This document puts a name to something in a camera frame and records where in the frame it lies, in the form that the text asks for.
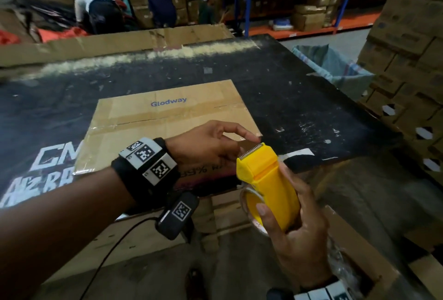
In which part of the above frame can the grey woven sack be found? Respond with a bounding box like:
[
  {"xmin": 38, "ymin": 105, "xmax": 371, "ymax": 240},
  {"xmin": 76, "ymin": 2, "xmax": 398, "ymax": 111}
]
[{"xmin": 292, "ymin": 44, "xmax": 377, "ymax": 102}]

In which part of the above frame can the person's left hand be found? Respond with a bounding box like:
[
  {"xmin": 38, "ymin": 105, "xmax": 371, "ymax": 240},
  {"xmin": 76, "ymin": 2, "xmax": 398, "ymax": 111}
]
[{"xmin": 165, "ymin": 120, "xmax": 261, "ymax": 174}]

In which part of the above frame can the black left camera cable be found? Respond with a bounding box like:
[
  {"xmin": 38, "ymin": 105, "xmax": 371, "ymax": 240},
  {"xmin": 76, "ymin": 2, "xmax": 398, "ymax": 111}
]
[{"xmin": 79, "ymin": 216, "xmax": 161, "ymax": 300}]

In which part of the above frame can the marker wristband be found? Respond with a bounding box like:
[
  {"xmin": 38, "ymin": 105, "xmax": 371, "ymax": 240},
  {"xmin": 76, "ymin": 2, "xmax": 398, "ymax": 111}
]
[
  {"xmin": 266, "ymin": 277, "xmax": 354, "ymax": 300},
  {"xmin": 111, "ymin": 137, "xmax": 180, "ymax": 207}
]

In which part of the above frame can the open cardboard carton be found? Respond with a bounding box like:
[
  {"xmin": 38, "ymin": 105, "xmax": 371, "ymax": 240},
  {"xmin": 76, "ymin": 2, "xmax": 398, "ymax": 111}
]
[{"xmin": 320, "ymin": 205, "xmax": 443, "ymax": 300}]

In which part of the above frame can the person's right hand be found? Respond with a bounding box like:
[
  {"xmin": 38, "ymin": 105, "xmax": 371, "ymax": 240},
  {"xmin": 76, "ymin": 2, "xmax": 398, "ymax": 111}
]
[{"xmin": 256, "ymin": 161, "xmax": 335, "ymax": 290}]

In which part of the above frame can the yellow tape roll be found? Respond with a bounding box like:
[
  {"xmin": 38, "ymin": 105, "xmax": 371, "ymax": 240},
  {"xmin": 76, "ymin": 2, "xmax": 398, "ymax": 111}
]
[{"xmin": 239, "ymin": 185, "xmax": 271, "ymax": 237}]

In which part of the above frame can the brown cardboard box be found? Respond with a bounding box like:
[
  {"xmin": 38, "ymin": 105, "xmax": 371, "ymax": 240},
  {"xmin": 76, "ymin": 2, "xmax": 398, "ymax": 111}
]
[{"xmin": 74, "ymin": 79, "xmax": 263, "ymax": 190}]

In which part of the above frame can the person's dark shoe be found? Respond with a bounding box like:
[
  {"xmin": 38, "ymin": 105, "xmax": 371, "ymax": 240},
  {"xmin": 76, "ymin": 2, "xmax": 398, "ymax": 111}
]
[{"xmin": 185, "ymin": 268, "xmax": 209, "ymax": 300}]

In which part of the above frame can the long cardboard sheet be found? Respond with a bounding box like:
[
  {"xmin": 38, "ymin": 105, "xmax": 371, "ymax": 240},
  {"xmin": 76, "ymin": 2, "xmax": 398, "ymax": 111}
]
[{"xmin": 0, "ymin": 23, "xmax": 235, "ymax": 68}]

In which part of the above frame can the yellow tape dispenser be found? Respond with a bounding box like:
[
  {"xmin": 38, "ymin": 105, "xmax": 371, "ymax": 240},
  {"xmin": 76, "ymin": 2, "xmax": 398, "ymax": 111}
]
[{"xmin": 236, "ymin": 142, "xmax": 301, "ymax": 233}]

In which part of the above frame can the orange cloth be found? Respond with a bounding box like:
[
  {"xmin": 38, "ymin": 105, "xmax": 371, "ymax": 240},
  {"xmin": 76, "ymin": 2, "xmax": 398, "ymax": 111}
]
[{"xmin": 0, "ymin": 26, "xmax": 89, "ymax": 46}]

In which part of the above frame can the left marker wristband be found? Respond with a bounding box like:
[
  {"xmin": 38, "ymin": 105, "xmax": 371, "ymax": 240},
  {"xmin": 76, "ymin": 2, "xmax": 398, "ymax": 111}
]
[{"xmin": 111, "ymin": 137, "xmax": 180, "ymax": 207}]

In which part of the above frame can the person's left forearm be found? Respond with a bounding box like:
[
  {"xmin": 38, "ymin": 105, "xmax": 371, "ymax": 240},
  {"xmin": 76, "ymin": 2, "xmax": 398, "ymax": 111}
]
[{"xmin": 0, "ymin": 166, "xmax": 138, "ymax": 300}]

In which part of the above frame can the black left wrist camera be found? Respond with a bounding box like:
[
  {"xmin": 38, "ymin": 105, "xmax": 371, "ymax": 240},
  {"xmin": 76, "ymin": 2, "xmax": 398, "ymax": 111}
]
[{"xmin": 156, "ymin": 191, "xmax": 200, "ymax": 241}]

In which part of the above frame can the stack of white cartons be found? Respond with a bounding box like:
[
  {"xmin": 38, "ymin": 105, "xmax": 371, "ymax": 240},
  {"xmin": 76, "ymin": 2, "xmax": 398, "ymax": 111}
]
[{"xmin": 356, "ymin": 0, "xmax": 443, "ymax": 186}]

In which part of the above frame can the right marker wristband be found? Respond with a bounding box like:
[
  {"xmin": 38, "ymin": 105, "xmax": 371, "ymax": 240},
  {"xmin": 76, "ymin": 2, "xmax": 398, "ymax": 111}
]
[{"xmin": 266, "ymin": 277, "xmax": 354, "ymax": 300}]

